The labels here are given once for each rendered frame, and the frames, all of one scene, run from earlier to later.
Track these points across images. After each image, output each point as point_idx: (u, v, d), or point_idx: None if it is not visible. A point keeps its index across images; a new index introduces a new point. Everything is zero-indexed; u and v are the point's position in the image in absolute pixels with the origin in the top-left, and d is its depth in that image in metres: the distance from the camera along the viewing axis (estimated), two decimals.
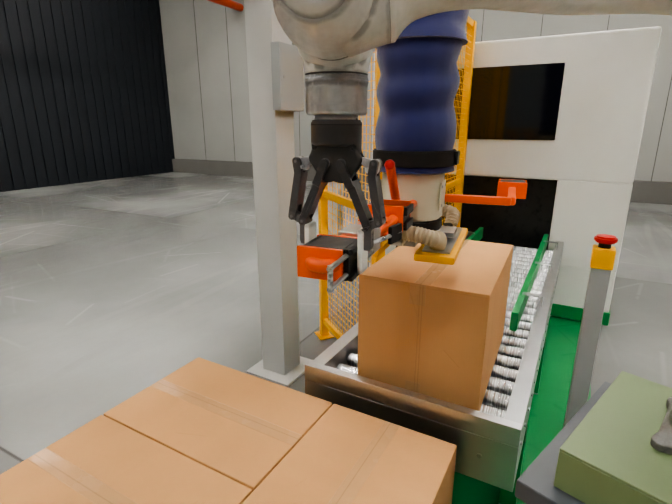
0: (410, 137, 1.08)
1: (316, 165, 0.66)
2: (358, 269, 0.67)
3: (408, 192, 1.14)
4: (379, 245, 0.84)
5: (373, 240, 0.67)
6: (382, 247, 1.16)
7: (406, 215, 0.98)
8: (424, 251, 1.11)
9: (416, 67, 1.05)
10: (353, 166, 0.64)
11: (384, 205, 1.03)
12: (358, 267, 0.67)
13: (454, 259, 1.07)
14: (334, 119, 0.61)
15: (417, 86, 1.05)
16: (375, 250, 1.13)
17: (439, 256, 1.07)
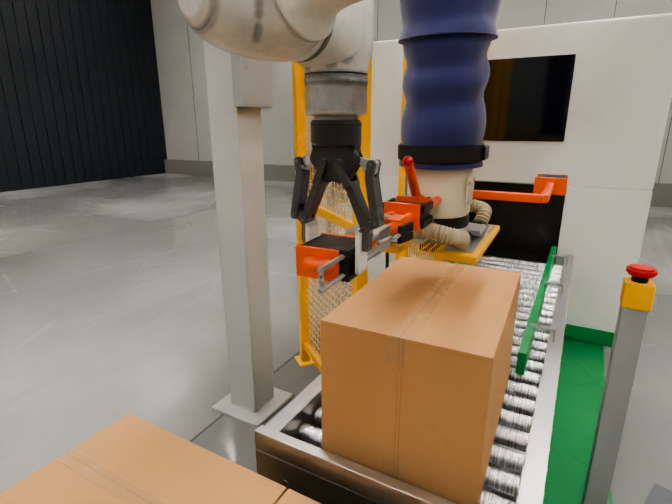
0: (440, 131, 1.05)
1: (316, 165, 0.66)
2: (356, 270, 0.67)
3: (432, 188, 1.11)
4: (389, 244, 0.83)
5: (372, 241, 0.67)
6: (404, 244, 1.14)
7: (423, 213, 0.96)
8: (446, 250, 1.08)
9: (446, 59, 1.01)
10: (351, 166, 0.63)
11: (403, 202, 1.01)
12: (356, 268, 0.67)
13: (477, 258, 1.03)
14: (331, 119, 0.61)
15: (448, 79, 1.01)
16: (396, 247, 1.12)
17: (460, 255, 1.04)
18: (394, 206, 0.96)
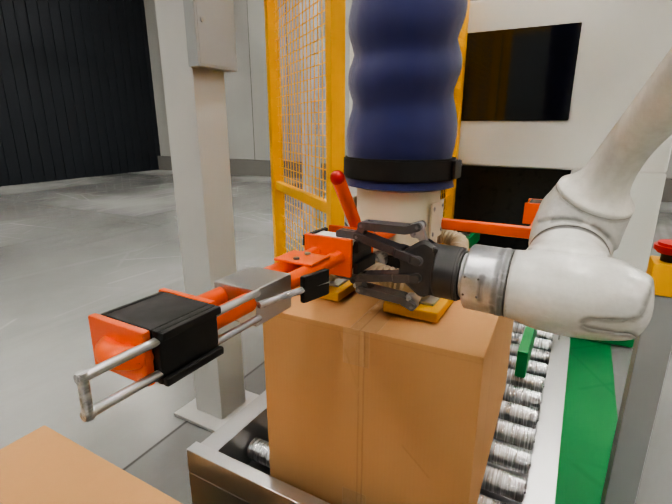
0: (392, 139, 0.77)
1: None
2: (327, 234, 0.71)
3: (385, 215, 0.83)
4: (290, 302, 0.54)
5: (344, 230, 0.67)
6: (347, 288, 0.86)
7: (360, 251, 0.68)
8: None
9: (400, 41, 0.74)
10: None
11: None
12: (328, 234, 0.71)
13: (438, 314, 0.75)
14: None
15: (402, 68, 0.74)
16: (334, 292, 0.83)
17: (416, 309, 0.76)
18: (317, 241, 0.67)
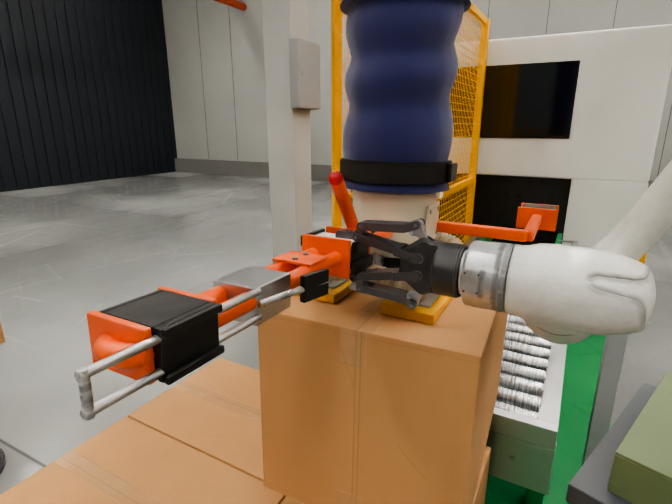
0: (388, 141, 0.78)
1: None
2: (326, 235, 0.71)
3: (381, 217, 0.84)
4: (289, 302, 0.54)
5: (343, 231, 0.67)
6: (343, 290, 0.85)
7: (357, 252, 0.68)
8: (395, 301, 0.79)
9: (397, 44, 0.74)
10: None
11: None
12: (328, 235, 0.71)
13: (435, 316, 0.75)
14: None
15: (398, 71, 0.74)
16: (330, 294, 0.83)
17: (413, 311, 0.75)
18: (315, 242, 0.67)
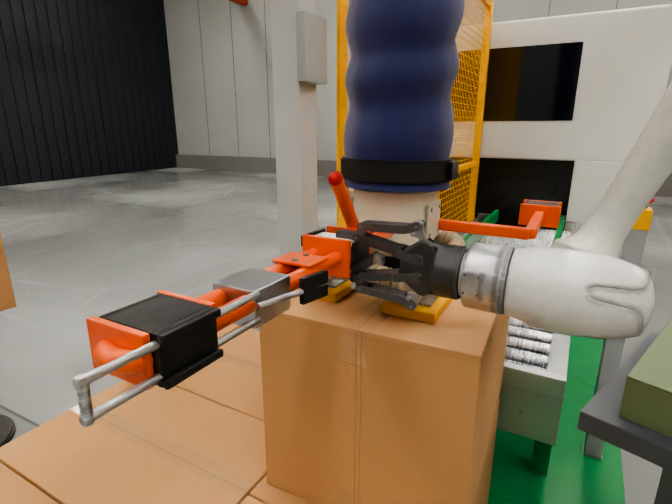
0: (389, 140, 0.77)
1: None
2: (326, 235, 0.71)
3: (382, 216, 0.83)
4: (288, 304, 0.54)
5: (343, 231, 0.67)
6: (344, 289, 0.86)
7: (358, 252, 0.68)
8: None
9: (397, 42, 0.74)
10: None
11: None
12: (328, 235, 0.71)
13: (436, 315, 0.75)
14: None
15: (399, 69, 0.74)
16: (331, 293, 0.83)
17: (414, 310, 0.76)
18: (315, 242, 0.67)
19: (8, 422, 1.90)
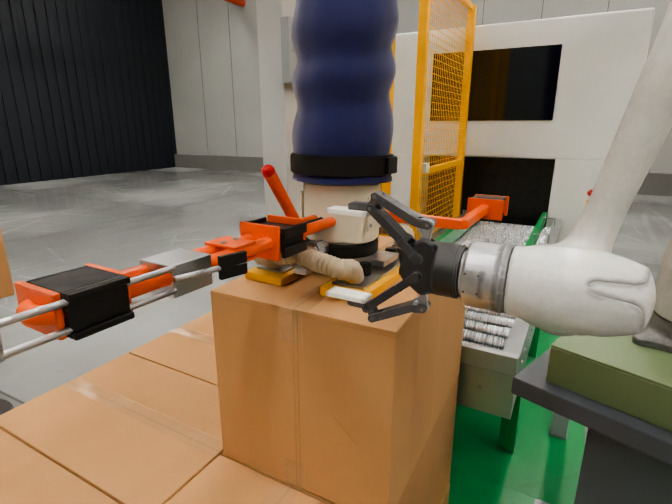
0: (328, 137, 0.84)
1: None
2: (338, 208, 0.69)
3: (325, 207, 0.91)
4: (210, 279, 0.61)
5: (356, 202, 0.65)
6: (291, 274, 0.93)
7: (289, 238, 0.75)
8: (334, 284, 0.86)
9: (333, 47, 0.81)
10: None
11: (272, 224, 0.80)
12: (340, 208, 0.69)
13: None
14: None
15: (335, 72, 0.81)
16: (278, 278, 0.90)
17: None
18: (250, 228, 0.75)
19: (7, 405, 2.01)
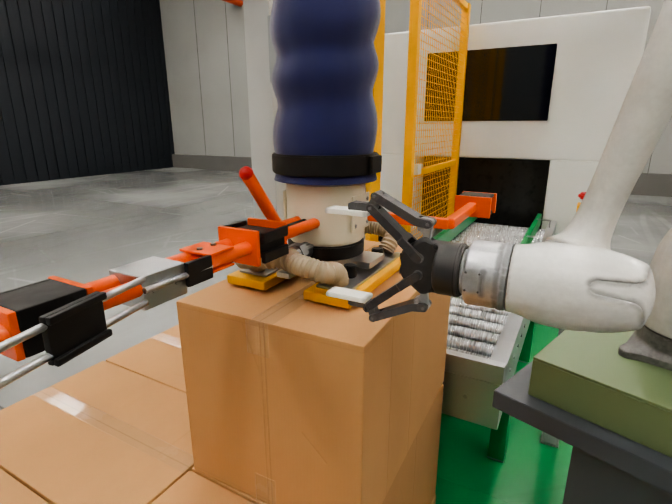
0: (308, 136, 0.82)
1: None
2: (338, 208, 0.69)
3: (308, 208, 0.88)
4: (185, 289, 0.59)
5: (356, 202, 0.65)
6: (275, 278, 0.90)
7: (269, 242, 0.72)
8: (319, 287, 0.84)
9: (311, 43, 0.78)
10: None
11: (252, 227, 0.77)
12: (339, 208, 0.69)
13: None
14: None
15: (314, 69, 0.78)
16: (261, 282, 0.88)
17: (331, 296, 0.80)
18: (229, 233, 0.72)
19: None
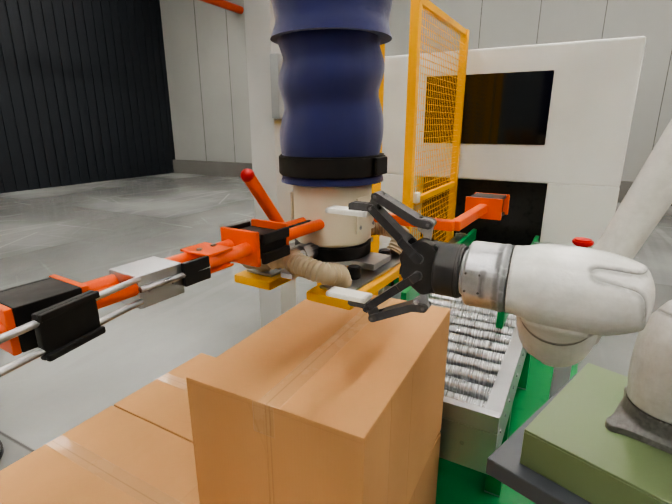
0: (316, 138, 0.82)
1: None
2: (338, 208, 0.69)
3: (313, 209, 0.89)
4: (182, 288, 0.61)
5: (356, 202, 0.65)
6: (280, 278, 0.92)
7: (270, 243, 0.74)
8: (321, 288, 0.85)
9: (318, 46, 0.78)
10: None
11: (255, 228, 0.78)
12: (340, 208, 0.69)
13: None
14: None
15: (321, 71, 0.79)
16: (266, 281, 0.89)
17: (333, 297, 0.81)
18: (230, 234, 0.73)
19: None
